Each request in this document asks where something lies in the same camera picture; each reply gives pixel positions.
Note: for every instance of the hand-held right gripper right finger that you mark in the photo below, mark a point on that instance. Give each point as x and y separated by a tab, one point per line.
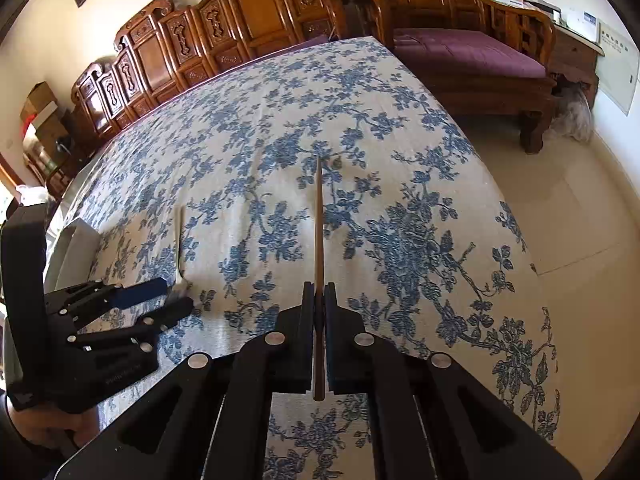
334	340

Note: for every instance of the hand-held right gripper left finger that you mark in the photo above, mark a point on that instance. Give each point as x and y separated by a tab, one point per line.
306	340

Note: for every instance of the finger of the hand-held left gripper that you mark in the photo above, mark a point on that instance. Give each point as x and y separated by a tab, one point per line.
170	312
140	294

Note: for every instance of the brown wooden chopstick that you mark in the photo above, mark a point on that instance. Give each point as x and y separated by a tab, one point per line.
318	220

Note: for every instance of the white plastic bag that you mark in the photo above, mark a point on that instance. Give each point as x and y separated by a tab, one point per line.
32	194

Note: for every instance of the wooden chair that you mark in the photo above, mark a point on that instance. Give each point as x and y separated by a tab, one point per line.
52	172

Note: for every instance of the brown cardboard box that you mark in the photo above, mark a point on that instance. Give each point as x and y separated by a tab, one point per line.
37	102

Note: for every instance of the blue floral tablecloth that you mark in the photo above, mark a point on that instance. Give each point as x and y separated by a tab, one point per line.
350	110

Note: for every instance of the carved wooden armchair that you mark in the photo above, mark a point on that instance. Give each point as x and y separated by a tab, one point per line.
535	125

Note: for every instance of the carved wooden sofa bench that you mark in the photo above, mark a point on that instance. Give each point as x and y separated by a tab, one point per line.
250	5

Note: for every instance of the purple armchair cushion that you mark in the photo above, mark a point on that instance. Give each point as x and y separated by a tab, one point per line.
465	52

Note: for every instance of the clear plastic bag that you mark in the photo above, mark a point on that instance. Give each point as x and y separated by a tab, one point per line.
575	110

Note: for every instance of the wooden side table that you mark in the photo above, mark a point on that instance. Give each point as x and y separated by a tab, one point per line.
575	60

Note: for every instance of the white electrical panel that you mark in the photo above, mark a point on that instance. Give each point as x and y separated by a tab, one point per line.
620	70

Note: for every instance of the white desk device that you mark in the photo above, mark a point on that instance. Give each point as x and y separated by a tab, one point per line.
582	25

